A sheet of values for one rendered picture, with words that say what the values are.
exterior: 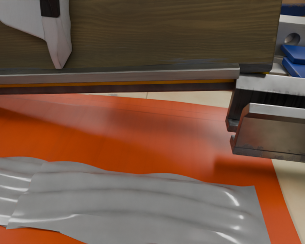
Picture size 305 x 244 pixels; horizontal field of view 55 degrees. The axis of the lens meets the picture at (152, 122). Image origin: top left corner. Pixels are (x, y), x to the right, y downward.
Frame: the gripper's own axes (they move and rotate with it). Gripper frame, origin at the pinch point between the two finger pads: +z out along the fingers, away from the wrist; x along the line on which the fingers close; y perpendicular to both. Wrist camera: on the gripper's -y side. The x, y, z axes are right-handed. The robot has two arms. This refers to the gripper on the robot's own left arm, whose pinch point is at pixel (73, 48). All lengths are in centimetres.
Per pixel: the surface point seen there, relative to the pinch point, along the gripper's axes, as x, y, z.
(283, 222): 12.0, -19.4, 7.4
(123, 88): 0.4, -5.1, 3.6
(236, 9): 2.0, -14.5, -5.4
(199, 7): 1.9, -11.5, -5.3
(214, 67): 2.7, -13.5, -0.6
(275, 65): -12.7, -24.3, 4.0
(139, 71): 2.9, -6.9, 0.5
